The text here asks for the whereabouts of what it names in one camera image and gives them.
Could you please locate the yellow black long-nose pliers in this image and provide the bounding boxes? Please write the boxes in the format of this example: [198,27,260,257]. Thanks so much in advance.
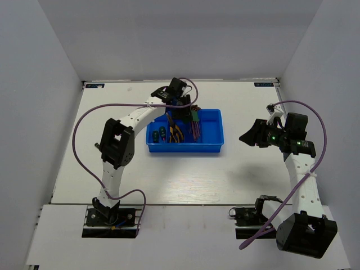
[166,112,185,143]

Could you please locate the blue label sticker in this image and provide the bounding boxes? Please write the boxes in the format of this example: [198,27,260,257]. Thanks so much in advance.
[254,82,274,87]
[85,83,105,89]

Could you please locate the yellow black short pliers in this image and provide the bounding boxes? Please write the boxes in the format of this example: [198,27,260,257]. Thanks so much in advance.
[169,134,181,143]

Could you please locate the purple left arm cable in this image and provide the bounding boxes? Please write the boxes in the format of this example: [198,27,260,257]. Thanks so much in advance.
[72,78,200,236]

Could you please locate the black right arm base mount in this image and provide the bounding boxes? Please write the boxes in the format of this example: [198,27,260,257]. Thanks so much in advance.
[228,206,267,240]

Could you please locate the blue label sticker right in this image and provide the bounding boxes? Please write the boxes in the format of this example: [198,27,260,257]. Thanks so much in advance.
[254,82,274,87]

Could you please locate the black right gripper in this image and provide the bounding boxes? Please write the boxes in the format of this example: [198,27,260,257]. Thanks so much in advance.
[239,118,288,147]

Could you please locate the blue label sticker left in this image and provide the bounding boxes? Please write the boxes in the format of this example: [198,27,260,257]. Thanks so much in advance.
[85,83,105,89]

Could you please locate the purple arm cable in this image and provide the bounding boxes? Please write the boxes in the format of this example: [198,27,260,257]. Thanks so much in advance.
[238,100,327,250]
[72,78,200,236]

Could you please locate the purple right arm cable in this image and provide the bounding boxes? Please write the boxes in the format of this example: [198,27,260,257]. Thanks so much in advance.
[238,100,327,250]

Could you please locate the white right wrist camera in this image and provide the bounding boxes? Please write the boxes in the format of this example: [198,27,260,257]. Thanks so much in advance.
[266,103,284,125]

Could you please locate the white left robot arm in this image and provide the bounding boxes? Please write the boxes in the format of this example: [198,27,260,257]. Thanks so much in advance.
[92,78,189,226]

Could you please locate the green hex key set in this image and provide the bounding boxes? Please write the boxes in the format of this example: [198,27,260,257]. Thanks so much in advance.
[188,105,201,141]

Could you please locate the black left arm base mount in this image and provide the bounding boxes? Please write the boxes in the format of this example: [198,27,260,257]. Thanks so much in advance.
[82,206,143,239]

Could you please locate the blue plastic divided bin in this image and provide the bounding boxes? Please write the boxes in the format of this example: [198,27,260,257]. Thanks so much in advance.
[146,109,224,153]

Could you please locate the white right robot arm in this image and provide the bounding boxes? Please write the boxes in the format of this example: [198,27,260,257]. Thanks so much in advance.
[239,113,338,259]

